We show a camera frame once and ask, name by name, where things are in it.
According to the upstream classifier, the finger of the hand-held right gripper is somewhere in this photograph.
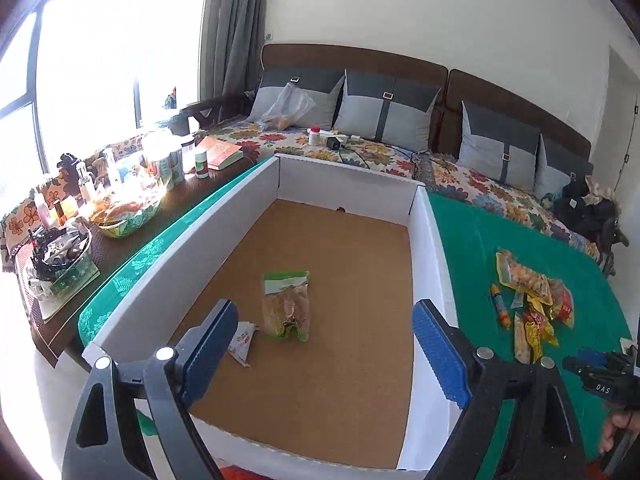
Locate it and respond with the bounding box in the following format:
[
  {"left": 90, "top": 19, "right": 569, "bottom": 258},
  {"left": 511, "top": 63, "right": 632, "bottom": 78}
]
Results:
[{"left": 562, "top": 348, "right": 621, "bottom": 376}]

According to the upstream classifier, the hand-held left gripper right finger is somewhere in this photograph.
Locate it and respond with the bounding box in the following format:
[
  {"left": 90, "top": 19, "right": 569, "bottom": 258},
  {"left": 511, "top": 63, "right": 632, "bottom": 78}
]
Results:
[{"left": 411, "top": 299, "right": 586, "bottom": 480}]

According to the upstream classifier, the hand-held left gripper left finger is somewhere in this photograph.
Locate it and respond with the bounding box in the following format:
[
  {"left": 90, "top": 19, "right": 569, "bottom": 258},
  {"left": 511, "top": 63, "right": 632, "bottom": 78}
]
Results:
[{"left": 61, "top": 299, "right": 240, "bottom": 480}]

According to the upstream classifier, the yellow peanut snack packet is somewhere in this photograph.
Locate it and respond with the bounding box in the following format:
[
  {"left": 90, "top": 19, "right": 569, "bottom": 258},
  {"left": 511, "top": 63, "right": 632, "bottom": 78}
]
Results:
[{"left": 495, "top": 251, "right": 553, "bottom": 306}]

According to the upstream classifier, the white cardboard box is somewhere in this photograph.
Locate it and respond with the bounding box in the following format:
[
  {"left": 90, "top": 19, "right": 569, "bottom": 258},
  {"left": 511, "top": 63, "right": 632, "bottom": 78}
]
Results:
[{"left": 81, "top": 154, "right": 461, "bottom": 473}]

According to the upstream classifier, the person's right hand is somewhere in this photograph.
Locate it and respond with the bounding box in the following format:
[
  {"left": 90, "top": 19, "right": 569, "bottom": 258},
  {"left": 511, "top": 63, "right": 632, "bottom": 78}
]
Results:
[{"left": 598, "top": 406, "right": 627, "bottom": 457}]

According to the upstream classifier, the small white red packet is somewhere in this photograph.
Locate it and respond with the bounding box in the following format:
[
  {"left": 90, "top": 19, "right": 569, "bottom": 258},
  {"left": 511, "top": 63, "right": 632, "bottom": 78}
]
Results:
[{"left": 227, "top": 321, "right": 260, "bottom": 368}]

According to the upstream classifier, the red gold snack packet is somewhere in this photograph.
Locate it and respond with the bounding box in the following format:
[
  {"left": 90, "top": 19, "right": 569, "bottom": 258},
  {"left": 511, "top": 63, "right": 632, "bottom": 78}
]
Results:
[{"left": 549, "top": 279, "right": 576, "bottom": 330}]

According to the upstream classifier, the clear long snack packet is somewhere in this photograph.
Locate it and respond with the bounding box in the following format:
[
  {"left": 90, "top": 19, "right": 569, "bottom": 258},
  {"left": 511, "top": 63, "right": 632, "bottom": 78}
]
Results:
[{"left": 514, "top": 312, "right": 533, "bottom": 365}]

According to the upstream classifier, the red sausage stick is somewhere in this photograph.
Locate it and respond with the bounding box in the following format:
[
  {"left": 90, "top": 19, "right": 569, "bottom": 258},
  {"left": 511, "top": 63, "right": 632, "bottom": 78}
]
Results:
[{"left": 491, "top": 284, "right": 513, "bottom": 330}]

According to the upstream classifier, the green white snack packet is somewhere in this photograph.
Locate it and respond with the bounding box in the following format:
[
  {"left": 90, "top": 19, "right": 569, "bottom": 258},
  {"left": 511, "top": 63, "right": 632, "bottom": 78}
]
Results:
[{"left": 262, "top": 271, "right": 312, "bottom": 343}]

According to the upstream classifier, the green patterned tablecloth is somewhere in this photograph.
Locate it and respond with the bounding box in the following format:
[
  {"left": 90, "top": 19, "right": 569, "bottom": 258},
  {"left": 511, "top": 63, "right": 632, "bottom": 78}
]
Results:
[{"left": 77, "top": 157, "right": 640, "bottom": 480}]

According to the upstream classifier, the black jacket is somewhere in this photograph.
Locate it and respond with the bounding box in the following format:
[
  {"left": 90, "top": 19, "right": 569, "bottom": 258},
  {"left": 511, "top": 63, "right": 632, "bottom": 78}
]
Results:
[{"left": 552, "top": 180, "right": 621, "bottom": 256}]

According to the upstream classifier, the green patterned dish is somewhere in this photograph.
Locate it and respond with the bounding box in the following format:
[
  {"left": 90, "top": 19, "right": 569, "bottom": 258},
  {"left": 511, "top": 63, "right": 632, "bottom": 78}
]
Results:
[{"left": 90, "top": 190, "right": 163, "bottom": 238}]

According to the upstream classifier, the dark wooden side table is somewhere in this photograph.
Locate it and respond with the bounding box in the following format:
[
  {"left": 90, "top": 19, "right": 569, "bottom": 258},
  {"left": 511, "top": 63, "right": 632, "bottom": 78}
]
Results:
[{"left": 10, "top": 145, "right": 266, "bottom": 366}]

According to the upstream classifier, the floral sofa cover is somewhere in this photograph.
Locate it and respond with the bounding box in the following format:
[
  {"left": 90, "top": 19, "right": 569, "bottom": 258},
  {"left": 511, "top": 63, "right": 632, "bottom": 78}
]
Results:
[{"left": 205, "top": 120, "right": 606, "bottom": 266}]

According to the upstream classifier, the beige cloth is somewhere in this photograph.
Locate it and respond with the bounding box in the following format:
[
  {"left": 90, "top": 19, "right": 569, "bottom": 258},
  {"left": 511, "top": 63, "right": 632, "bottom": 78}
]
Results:
[{"left": 585, "top": 175, "right": 618, "bottom": 206}]

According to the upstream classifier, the glass bowl of small tools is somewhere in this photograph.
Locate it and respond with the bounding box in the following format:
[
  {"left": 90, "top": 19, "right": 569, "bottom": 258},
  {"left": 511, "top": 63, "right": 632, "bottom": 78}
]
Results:
[{"left": 25, "top": 222, "right": 96, "bottom": 286}]

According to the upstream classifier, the grey two-tone cushion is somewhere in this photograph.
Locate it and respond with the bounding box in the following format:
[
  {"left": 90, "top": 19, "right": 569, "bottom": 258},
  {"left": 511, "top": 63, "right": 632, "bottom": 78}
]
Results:
[
  {"left": 532, "top": 132, "right": 596, "bottom": 201},
  {"left": 457, "top": 101, "right": 542, "bottom": 193},
  {"left": 247, "top": 67, "right": 347, "bottom": 131},
  {"left": 332, "top": 70, "right": 443, "bottom": 148}
]

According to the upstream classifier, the group of bottles and jars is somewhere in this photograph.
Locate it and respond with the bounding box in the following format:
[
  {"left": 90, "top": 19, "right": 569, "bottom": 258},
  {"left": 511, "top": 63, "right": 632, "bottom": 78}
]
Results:
[{"left": 30, "top": 127, "right": 201, "bottom": 231}]

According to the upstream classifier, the red book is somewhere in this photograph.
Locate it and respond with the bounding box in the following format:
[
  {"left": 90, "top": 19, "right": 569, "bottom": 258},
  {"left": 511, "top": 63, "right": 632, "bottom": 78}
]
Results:
[{"left": 205, "top": 135, "right": 245, "bottom": 171}]

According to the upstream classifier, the clear plastic bag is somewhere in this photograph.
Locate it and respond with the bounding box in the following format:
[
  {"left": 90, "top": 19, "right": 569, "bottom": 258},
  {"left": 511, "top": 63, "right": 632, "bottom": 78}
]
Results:
[{"left": 255, "top": 82, "right": 316, "bottom": 133}]

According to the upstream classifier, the brown sofa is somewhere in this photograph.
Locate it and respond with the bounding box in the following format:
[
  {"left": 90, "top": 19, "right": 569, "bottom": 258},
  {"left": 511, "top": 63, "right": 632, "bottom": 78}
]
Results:
[{"left": 177, "top": 42, "right": 616, "bottom": 271}]

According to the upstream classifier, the window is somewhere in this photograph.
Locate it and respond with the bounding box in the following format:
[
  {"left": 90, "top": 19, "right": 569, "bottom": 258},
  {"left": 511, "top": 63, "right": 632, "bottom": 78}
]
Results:
[{"left": 0, "top": 0, "right": 211, "bottom": 196}]

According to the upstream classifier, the grey curtain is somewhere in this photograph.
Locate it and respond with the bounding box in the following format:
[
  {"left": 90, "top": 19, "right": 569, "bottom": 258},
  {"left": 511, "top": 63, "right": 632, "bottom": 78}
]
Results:
[{"left": 202, "top": 0, "right": 266, "bottom": 106}]

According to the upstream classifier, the black cable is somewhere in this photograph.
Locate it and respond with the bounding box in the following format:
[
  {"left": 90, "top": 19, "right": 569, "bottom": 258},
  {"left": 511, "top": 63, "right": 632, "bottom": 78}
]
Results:
[{"left": 340, "top": 144, "right": 416, "bottom": 171}]

